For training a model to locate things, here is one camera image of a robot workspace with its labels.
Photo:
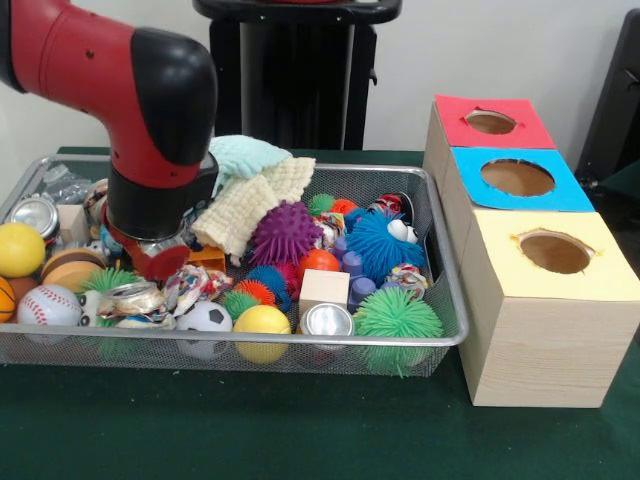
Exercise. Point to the white baseball toy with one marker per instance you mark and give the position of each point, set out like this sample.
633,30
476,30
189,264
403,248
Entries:
47,305

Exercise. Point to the mint green cloth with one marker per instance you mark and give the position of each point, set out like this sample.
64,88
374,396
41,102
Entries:
245,158

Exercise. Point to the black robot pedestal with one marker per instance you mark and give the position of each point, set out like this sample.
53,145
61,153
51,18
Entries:
290,70

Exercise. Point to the colourful patterned cloth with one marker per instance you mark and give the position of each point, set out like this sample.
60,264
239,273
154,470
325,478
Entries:
195,285

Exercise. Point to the black white soccer ball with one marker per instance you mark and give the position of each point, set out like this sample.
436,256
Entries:
203,322

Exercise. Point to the wooden box three holes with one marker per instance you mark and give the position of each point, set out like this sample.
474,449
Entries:
545,330

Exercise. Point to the yellow ball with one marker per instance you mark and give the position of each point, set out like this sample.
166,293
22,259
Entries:
260,322
20,250

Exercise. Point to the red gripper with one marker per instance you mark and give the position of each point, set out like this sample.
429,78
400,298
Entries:
160,262

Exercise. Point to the orange striped tiger toy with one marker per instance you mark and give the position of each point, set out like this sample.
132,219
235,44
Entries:
208,258

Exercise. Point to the black chair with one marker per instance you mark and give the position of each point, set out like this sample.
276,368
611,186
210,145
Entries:
615,110

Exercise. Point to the pale yellow cloth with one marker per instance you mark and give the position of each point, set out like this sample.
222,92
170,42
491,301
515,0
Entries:
250,205

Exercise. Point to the dark blue spiky ball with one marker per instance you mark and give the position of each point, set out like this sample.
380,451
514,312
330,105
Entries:
385,245

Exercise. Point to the plain green spiky ball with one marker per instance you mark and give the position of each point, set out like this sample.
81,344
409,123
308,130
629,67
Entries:
397,318

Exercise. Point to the purple spiky toy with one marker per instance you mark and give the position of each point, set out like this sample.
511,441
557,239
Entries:
285,232

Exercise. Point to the pale wooden cube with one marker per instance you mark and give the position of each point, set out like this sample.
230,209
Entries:
323,288

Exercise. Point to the small silver can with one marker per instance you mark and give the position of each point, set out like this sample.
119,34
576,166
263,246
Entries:
327,320

